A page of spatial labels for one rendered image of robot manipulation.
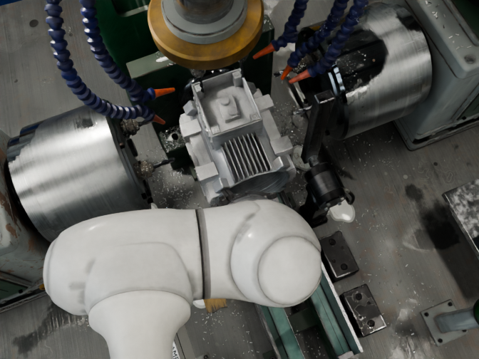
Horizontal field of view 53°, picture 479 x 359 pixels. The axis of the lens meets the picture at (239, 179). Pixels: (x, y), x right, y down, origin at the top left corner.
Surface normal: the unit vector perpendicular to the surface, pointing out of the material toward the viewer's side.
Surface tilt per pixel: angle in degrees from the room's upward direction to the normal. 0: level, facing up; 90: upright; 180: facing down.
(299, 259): 25
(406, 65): 35
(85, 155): 13
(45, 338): 0
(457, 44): 0
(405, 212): 0
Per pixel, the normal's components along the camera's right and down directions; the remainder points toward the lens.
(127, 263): 0.05, -0.54
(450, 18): -0.04, -0.35
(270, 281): 0.07, 0.17
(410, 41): 0.07, -0.08
